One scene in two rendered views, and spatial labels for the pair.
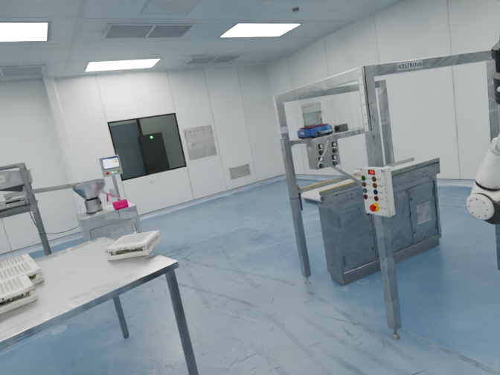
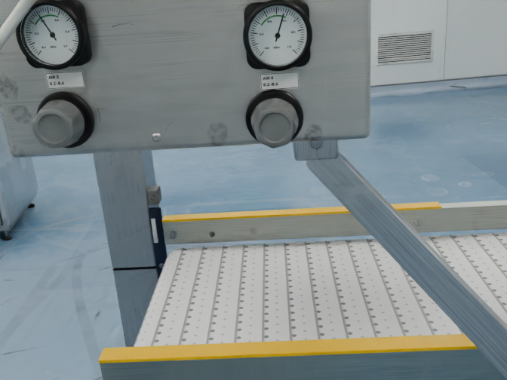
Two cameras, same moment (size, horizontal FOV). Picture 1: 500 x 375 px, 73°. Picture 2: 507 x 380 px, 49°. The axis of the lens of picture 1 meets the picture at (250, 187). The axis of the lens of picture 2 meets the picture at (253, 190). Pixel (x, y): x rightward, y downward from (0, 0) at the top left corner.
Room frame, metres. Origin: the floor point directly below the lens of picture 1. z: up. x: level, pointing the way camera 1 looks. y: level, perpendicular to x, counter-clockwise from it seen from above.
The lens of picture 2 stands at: (2.22, -0.78, 1.12)
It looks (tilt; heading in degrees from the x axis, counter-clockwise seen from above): 20 degrees down; 25
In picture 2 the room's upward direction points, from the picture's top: 4 degrees counter-clockwise
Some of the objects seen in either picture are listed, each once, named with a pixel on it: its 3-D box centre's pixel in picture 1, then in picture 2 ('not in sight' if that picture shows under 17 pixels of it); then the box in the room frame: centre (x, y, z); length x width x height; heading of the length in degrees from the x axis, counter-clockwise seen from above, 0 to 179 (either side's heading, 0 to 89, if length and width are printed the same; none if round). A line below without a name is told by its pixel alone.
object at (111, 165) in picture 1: (114, 180); not in sight; (4.29, 1.68, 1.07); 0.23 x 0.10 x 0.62; 120
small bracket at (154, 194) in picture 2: not in sight; (154, 195); (2.76, -0.39, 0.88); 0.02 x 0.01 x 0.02; 23
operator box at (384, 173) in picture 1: (377, 190); not in sight; (1.79, -0.69, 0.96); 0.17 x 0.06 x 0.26; 23
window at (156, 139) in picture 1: (149, 145); not in sight; (6.98, 1.87, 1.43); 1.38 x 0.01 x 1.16; 120
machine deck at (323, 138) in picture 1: (331, 135); not in sight; (2.75, -0.72, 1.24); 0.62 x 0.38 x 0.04; 113
